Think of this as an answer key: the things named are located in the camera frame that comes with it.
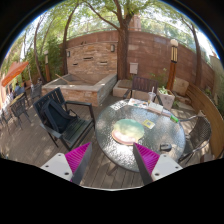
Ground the white book stack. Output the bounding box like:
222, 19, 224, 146
148, 102, 163, 114

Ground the large tree trunk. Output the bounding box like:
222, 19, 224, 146
114, 13, 134, 81

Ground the black backpack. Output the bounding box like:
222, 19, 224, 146
41, 99, 77, 133

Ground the curved wooden bench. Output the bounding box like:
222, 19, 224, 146
186, 83, 224, 158

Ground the black computer mouse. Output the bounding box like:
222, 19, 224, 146
160, 143, 172, 152

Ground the seated person in blue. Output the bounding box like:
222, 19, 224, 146
14, 83, 25, 97

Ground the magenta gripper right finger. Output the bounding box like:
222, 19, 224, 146
133, 143, 182, 185

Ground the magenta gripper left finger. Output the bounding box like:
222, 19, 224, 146
41, 142, 92, 185

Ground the dark wooden chair behind table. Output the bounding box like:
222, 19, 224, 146
123, 76, 158, 101

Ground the wicker metal chair right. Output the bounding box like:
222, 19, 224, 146
178, 115, 212, 163

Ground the green small object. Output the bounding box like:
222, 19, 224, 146
170, 115, 179, 123

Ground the patterned paper on table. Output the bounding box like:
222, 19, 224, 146
110, 100, 127, 111

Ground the wooden lamp post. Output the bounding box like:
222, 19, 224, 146
166, 39, 178, 91

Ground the white utility box on wall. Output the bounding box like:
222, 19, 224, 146
130, 62, 138, 74

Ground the stone raised planter box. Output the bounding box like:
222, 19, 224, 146
42, 74, 117, 106

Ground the dark slatted patio chair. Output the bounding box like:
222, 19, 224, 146
33, 88, 95, 151

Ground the orange patio umbrella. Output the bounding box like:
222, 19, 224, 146
1, 61, 29, 87

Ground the wicker chair far left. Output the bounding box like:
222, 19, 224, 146
11, 97, 29, 125

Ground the round pastel mouse pad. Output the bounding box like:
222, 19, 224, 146
112, 119, 144, 145

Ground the yellow card on table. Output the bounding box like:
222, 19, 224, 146
143, 120, 155, 129

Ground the square planter with plant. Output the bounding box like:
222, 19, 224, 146
158, 86, 175, 110

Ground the plastic cup with straw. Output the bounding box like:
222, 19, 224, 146
148, 86, 156, 103

